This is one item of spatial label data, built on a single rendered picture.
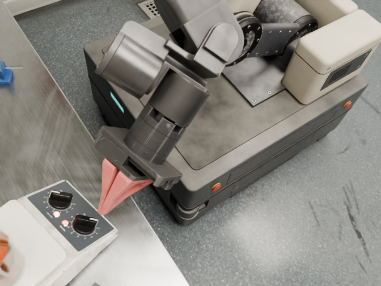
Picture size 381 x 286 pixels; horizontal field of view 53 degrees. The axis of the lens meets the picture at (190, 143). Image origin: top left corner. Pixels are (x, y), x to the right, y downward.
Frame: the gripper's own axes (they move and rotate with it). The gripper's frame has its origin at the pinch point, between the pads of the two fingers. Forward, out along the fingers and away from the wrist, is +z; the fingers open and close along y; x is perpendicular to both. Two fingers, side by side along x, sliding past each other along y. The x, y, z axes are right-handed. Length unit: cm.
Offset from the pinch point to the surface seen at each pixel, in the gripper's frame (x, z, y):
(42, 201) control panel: 3.4, 8.0, -10.5
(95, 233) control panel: 5.9, 7.2, -1.6
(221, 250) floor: 91, 29, 8
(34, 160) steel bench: 10.5, 8.3, -20.6
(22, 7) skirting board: 102, 6, -141
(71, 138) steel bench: 15.1, 2.6, -19.9
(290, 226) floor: 107, 10, 21
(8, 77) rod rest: 14.2, 1.5, -38.5
